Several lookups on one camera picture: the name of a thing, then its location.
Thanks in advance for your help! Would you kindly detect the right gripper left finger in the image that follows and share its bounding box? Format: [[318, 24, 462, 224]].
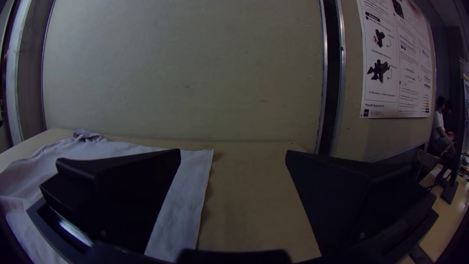
[[39, 148, 182, 254]]

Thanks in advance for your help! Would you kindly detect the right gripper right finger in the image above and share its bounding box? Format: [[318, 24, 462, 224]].
[[285, 149, 439, 256]]

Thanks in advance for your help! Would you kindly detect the light grey t-shirt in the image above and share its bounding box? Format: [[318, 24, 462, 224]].
[[0, 128, 214, 264]]

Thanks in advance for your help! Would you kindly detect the black monitor stand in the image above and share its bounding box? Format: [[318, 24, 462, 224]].
[[440, 161, 459, 205]]

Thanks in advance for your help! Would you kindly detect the person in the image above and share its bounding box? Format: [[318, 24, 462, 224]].
[[432, 96, 457, 152]]

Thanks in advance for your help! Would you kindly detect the white printed wall poster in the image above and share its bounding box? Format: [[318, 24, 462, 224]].
[[357, 0, 437, 119]]

